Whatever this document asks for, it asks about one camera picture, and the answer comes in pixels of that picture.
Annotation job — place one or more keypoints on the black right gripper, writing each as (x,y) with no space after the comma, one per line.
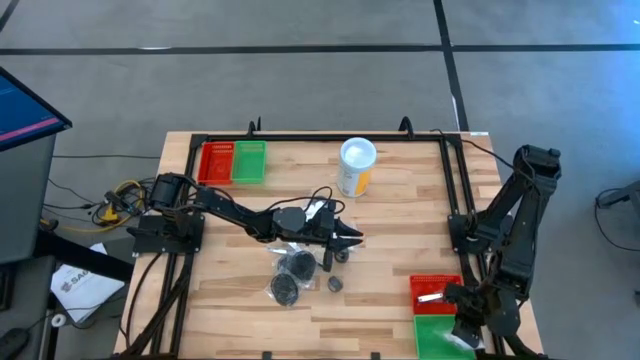
(470,305)

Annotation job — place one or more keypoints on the red plastic basket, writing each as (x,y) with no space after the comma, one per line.
(215,162)
(430,285)

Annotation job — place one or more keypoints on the small grey travel bottle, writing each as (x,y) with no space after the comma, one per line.
(342,257)

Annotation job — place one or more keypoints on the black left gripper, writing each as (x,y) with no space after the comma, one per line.
(325,230)

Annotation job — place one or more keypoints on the small silver sachet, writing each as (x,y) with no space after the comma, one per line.
(280,248)
(430,297)

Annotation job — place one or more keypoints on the white printed booklet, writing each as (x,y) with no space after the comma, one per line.
(82,290)

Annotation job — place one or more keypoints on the white canister with yellow label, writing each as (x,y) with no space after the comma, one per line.
(356,167)

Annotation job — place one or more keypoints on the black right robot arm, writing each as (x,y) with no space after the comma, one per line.
(520,240)

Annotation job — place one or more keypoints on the grey cabinet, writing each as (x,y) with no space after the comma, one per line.
(22,200)

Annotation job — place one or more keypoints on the small dark travel bottle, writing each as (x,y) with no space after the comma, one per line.
(335,284)

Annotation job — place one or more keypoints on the white tape roll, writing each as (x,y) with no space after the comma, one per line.
(58,320)

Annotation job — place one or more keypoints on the blue-screen monitor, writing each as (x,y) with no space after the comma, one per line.
(25,112)

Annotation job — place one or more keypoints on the white cotton balls bag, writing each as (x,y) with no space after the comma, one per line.
(475,342)
(314,209)

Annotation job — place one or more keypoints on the black aluminium rig frame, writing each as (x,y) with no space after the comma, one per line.
(325,137)

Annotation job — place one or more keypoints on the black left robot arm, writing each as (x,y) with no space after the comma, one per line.
(225,207)

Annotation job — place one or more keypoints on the black desk beam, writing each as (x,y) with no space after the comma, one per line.
(85,252)

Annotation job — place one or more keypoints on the black computer mouse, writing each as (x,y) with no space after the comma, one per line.
(12,342)

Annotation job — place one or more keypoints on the green plastic basket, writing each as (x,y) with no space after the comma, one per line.
(248,162)
(430,337)

